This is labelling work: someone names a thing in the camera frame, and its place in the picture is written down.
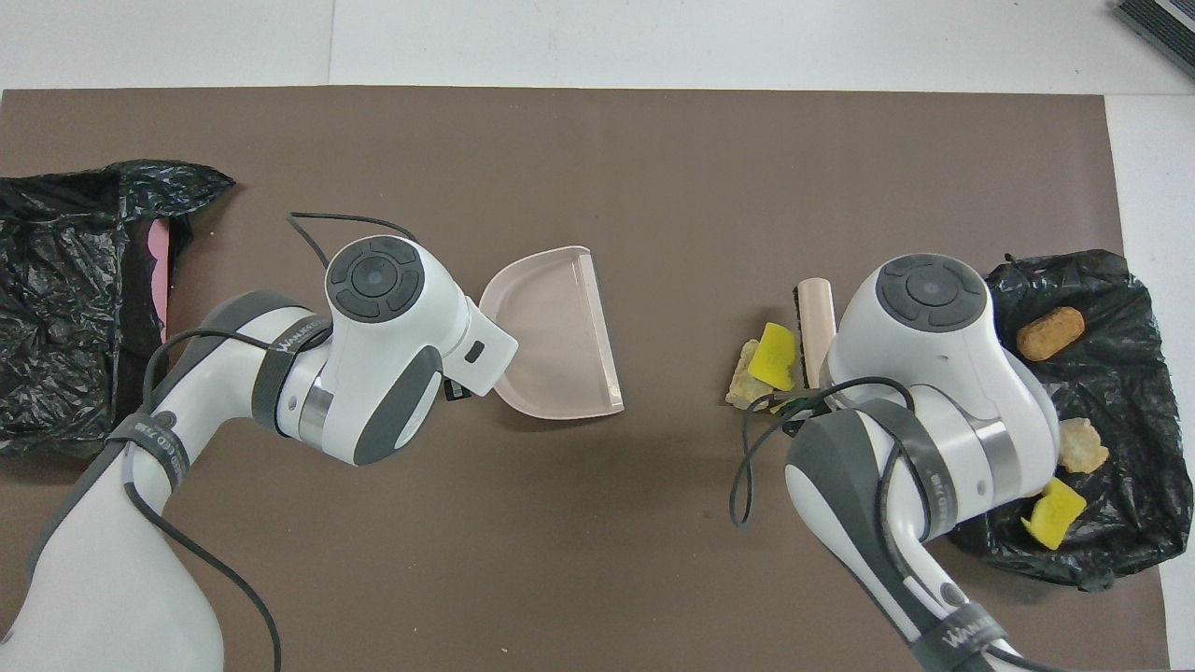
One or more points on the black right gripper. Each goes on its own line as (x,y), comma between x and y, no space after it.
(812,401)

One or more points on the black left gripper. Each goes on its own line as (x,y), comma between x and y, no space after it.
(455,392)

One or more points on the yellow sponge piece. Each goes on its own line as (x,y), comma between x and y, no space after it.
(1060,513)
(773,359)

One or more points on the pale beige sponge chunk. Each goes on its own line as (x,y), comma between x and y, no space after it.
(742,383)

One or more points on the beige hand brush black bristles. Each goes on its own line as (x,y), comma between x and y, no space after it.
(817,327)

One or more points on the beige plastic dustpan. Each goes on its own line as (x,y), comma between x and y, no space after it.
(551,336)

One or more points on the brown sponge chunk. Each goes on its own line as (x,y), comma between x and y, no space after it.
(1051,334)

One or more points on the pale jagged sponge chunk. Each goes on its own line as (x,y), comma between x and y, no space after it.
(1083,446)

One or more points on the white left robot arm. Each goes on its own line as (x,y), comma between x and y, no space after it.
(103,560)

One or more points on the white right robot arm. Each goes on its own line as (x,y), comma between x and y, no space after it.
(934,392)

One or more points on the pink plastic bin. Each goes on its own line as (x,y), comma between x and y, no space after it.
(159,271)

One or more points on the black bag lined bin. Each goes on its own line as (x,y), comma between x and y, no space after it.
(1139,420)

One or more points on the black bag over pink bin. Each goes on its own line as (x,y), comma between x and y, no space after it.
(65,373)

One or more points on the brown table mat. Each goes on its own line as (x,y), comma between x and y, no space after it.
(653,140)

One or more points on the grey ribbed device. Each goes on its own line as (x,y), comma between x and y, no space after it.
(1162,23)

